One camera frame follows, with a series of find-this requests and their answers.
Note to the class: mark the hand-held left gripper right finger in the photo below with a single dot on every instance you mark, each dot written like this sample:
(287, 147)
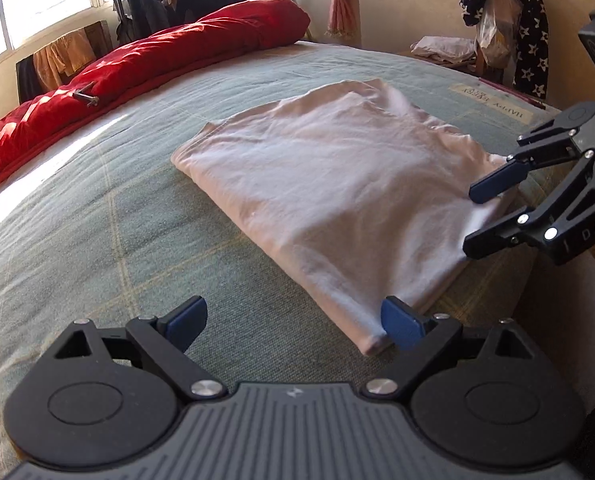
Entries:
(402, 324)

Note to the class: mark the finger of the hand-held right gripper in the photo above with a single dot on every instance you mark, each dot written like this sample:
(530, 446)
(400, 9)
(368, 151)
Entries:
(497, 182)
(487, 240)

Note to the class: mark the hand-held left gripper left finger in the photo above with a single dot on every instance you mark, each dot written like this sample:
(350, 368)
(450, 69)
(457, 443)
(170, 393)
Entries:
(185, 320)

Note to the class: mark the white long-sleeve shirt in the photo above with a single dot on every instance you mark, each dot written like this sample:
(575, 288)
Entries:
(337, 185)

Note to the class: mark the orange draped clothes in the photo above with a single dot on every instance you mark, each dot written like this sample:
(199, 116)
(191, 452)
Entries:
(62, 57)

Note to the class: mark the brown box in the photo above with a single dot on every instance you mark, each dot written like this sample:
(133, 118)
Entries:
(457, 62)

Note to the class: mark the white bundle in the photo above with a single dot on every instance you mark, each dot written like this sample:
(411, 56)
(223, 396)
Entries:
(442, 49)

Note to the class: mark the star-print dark cloth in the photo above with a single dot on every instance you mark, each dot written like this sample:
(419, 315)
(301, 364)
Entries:
(532, 25)

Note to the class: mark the clear plastic bag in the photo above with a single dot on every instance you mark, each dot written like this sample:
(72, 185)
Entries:
(497, 25)

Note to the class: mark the pink curtain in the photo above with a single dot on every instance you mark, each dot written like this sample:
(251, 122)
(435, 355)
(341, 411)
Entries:
(342, 2)

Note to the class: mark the red quilt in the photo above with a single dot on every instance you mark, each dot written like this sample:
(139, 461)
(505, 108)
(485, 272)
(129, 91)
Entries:
(152, 55)

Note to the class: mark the black draped cloth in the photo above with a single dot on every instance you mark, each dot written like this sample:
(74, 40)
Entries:
(27, 77)

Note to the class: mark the dark hanging cloth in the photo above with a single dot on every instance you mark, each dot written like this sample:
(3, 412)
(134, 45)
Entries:
(122, 30)

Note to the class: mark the black jacket with round patch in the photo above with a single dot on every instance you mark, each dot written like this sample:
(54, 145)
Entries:
(147, 2)

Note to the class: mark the window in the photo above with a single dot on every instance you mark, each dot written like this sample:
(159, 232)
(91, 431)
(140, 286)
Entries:
(42, 0)

